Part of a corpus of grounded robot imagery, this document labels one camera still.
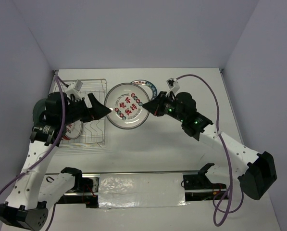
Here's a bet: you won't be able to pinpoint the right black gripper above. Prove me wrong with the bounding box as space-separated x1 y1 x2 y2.
143 90 186 122

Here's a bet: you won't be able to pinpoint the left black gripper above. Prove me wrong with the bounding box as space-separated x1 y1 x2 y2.
61 92 111 126

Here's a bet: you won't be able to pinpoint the white plate blue rim lettering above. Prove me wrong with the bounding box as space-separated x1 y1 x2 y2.
131 79 158 100

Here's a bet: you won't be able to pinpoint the metal wire dish rack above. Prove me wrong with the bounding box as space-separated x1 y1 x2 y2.
60 78 107 148

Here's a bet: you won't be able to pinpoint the white plate red characters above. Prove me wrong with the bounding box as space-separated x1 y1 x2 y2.
104 83 150 129
62 121 83 141

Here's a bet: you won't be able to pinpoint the dark green plate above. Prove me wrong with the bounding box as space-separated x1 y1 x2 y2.
32 99 46 125

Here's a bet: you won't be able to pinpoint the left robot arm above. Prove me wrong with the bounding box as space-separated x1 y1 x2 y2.
0 92 111 231

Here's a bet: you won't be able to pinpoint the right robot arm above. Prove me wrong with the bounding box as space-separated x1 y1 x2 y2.
143 91 277 200

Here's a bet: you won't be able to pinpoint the silver foil tape patch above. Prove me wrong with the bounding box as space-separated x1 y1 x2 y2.
98 173 187 209

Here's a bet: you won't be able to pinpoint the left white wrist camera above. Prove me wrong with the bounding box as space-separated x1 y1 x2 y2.
65 80 83 101

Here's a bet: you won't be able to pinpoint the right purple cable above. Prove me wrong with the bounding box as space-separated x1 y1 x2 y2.
175 74 245 227

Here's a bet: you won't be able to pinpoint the purple cable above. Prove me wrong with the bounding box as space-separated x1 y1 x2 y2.
175 74 245 227
0 76 69 231

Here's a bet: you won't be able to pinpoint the black metal base rail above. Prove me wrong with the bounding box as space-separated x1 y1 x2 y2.
57 172 227 208

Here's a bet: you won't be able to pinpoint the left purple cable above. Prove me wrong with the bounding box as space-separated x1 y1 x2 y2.
0 76 69 231

